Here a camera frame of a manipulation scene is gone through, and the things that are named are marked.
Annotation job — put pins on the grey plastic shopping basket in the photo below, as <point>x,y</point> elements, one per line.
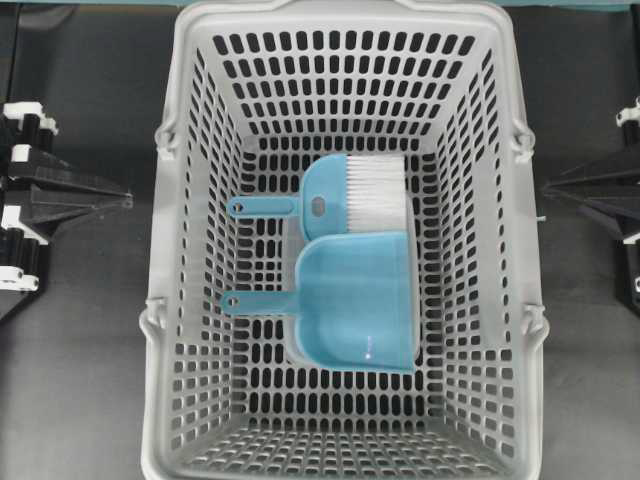
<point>259,90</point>

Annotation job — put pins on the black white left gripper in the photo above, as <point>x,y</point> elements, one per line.
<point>29,213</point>

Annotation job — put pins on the blue hand brush white bristles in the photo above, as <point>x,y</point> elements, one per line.
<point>338,194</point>

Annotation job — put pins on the blue plastic dustpan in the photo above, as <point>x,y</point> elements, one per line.
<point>355,304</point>

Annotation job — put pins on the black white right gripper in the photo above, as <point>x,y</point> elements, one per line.
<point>615,209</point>

